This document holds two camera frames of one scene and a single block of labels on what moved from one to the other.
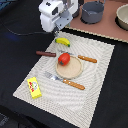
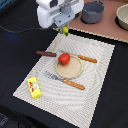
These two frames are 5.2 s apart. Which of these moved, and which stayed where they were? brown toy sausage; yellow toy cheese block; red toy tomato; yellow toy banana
Moved: yellow toy banana
Stayed: brown toy sausage; yellow toy cheese block; red toy tomato
